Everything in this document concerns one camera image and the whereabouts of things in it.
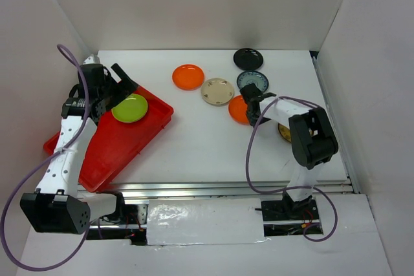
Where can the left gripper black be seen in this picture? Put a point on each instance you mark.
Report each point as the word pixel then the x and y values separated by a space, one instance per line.
pixel 124 88

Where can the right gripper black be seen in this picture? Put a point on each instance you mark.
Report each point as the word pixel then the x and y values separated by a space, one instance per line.
pixel 253 122

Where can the orange plate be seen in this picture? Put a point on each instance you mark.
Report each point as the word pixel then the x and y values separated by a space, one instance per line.
pixel 188 77
pixel 237 109

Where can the green plate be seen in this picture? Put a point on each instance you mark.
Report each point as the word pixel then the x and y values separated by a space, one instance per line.
pixel 131 110

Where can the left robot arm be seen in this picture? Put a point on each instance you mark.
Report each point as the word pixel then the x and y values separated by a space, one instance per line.
pixel 54 206

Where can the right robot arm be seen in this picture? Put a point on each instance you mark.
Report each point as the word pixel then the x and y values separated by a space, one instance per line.
pixel 312 140

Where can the red plastic bin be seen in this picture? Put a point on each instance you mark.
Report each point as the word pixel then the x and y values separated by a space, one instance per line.
pixel 115 143

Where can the blue white patterned plate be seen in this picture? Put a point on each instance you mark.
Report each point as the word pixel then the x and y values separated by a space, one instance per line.
pixel 253 77

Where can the beige plate with motifs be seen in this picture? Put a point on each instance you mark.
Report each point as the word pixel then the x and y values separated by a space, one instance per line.
pixel 217 91

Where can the black plate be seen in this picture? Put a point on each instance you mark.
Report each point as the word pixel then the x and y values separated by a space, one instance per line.
pixel 248 59

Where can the yellow brown patterned plate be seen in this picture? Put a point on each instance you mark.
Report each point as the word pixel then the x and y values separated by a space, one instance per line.
pixel 284 132

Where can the white foil cover sheet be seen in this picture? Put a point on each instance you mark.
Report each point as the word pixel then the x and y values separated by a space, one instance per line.
pixel 204 221

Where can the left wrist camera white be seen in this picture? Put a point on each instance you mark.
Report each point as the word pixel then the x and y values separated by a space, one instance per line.
pixel 92 59

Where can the aluminium rail front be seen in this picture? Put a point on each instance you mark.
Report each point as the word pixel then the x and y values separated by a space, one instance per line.
pixel 135 191

